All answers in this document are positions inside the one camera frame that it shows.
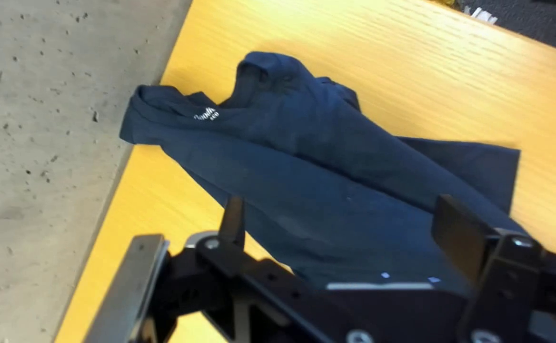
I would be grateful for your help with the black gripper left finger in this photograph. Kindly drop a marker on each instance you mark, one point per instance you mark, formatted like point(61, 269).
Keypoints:
point(232, 224)

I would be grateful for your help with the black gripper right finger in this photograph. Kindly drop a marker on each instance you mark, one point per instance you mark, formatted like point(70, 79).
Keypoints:
point(462, 237)

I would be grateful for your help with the navy blue t-shirt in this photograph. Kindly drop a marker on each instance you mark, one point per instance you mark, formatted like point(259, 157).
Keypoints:
point(325, 191)

